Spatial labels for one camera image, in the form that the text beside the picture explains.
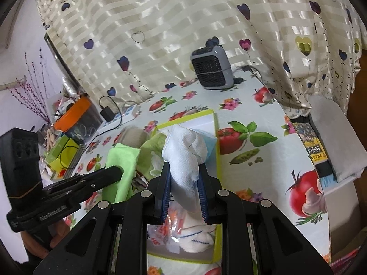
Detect fruit print tablecloth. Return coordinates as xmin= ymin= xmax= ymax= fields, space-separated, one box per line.
xmin=40 ymin=74 xmax=330 ymax=275

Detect blue face mask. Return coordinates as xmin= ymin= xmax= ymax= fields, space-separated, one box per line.
xmin=198 ymin=130 xmax=217 ymax=159

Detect grey cushion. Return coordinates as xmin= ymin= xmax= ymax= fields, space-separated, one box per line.
xmin=308 ymin=96 xmax=367 ymax=183

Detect yellow black printed packet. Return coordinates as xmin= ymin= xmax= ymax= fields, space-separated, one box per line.
xmin=292 ymin=122 xmax=329 ymax=165

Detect yellow-green shallow cardboard box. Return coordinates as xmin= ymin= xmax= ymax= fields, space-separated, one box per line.
xmin=146 ymin=109 xmax=222 ymax=264

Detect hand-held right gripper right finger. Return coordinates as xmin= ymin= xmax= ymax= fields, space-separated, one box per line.
xmin=198 ymin=163 xmax=334 ymax=275

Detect pile of assorted packets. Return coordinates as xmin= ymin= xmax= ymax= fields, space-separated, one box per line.
xmin=53 ymin=94 xmax=83 ymax=121

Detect dark window frame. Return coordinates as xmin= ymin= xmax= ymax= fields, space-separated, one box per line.
xmin=43 ymin=33 xmax=86 ymax=95

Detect clear red print plastic packet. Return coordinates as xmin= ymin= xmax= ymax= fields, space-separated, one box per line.
xmin=147 ymin=206 xmax=190 ymax=255

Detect person's left hand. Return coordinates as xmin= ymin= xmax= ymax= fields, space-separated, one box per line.
xmin=22 ymin=220 xmax=71 ymax=260

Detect orange lidded storage box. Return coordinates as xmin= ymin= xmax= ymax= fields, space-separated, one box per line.
xmin=53 ymin=96 xmax=104 ymax=139

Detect striped patterned gift box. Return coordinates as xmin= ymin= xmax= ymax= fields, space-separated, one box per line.
xmin=47 ymin=143 xmax=86 ymax=179

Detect beige cloth roll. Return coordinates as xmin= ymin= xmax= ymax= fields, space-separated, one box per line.
xmin=119 ymin=127 xmax=148 ymax=152

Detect white blue power strip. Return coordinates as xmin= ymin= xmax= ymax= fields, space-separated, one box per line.
xmin=102 ymin=103 xmax=141 ymax=128

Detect green cardboard box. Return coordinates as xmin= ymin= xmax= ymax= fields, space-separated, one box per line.
xmin=44 ymin=136 xmax=71 ymax=161

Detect heart print curtain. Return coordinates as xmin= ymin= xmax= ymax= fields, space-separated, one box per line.
xmin=31 ymin=0 xmax=364 ymax=118

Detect white blue stitched cloth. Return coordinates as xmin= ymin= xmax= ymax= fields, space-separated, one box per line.
xmin=172 ymin=212 xmax=216 ymax=254

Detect small grey heater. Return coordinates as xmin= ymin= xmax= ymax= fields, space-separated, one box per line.
xmin=190 ymin=45 xmax=233 ymax=90

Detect white wall rail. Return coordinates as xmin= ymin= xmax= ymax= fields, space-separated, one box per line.
xmin=0 ymin=76 xmax=27 ymax=92

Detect purple flower branches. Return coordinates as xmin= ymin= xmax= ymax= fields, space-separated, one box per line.
xmin=8 ymin=47 xmax=53 ymax=124

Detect yellow-green deep cardboard box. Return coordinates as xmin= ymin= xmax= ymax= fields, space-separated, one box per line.
xmin=46 ymin=139 xmax=80 ymax=170

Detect black charger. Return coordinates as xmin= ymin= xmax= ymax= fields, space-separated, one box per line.
xmin=100 ymin=107 xmax=114 ymax=122

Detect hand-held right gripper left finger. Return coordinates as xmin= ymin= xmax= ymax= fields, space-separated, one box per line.
xmin=34 ymin=162 xmax=172 ymax=275

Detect black heater cable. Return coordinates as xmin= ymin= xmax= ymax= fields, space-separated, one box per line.
xmin=232 ymin=64 xmax=267 ymax=85

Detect silver foil bag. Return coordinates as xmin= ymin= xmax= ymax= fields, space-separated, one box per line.
xmin=61 ymin=77 xmax=82 ymax=98

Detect bright green cloth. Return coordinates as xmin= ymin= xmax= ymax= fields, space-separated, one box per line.
xmin=102 ymin=145 xmax=141 ymax=204

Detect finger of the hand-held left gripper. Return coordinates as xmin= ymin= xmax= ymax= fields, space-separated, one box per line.
xmin=59 ymin=166 xmax=124 ymax=184
xmin=43 ymin=175 xmax=123 ymax=204

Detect wooden jointed doll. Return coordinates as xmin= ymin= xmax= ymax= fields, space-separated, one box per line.
xmin=46 ymin=127 xmax=58 ymax=149

